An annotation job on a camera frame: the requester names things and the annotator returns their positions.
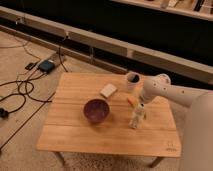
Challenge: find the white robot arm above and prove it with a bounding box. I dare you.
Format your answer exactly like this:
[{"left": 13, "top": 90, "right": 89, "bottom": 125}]
[{"left": 139, "top": 74, "right": 213, "bottom": 171}]

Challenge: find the white sponge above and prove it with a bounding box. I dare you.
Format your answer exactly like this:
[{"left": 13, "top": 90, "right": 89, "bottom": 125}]
[{"left": 100, "top": 84, "right": 117, "bottom": 98}]

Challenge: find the purple bowl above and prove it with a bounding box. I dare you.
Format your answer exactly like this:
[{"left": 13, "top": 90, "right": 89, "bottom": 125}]
[{"left": 83, "top": 99, "right": 110, "bottom": 124}]

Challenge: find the white patterned bottle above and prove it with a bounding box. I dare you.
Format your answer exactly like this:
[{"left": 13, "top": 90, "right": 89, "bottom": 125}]
[{"left": 129, "top": 104, "right": 146, "bottom": 129}]

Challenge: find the wooden table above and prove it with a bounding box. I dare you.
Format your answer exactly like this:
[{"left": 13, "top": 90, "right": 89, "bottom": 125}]
[{"left": 37, "top": 73, "right": 181, "bottom": 158}]

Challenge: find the black power adapter box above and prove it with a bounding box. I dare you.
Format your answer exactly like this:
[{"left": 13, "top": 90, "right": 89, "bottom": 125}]
[{"left": 38, "top": 60, "right": 55, "bottom": 73}]

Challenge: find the small black device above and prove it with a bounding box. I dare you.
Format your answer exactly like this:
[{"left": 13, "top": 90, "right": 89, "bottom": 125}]
[{"left": 25, "top": 62, "right": 37, "bottom": 70}]

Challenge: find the black plug on floor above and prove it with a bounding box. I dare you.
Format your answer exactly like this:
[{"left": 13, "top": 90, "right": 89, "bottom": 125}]
[{"left": 0, "top": 108, "right": 9, "bottom": 119}]

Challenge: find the black cable on floor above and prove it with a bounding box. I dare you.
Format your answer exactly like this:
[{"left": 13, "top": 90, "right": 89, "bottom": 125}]
[{"left": 0, "top": 71, "right": 56, "bottom": 151}]

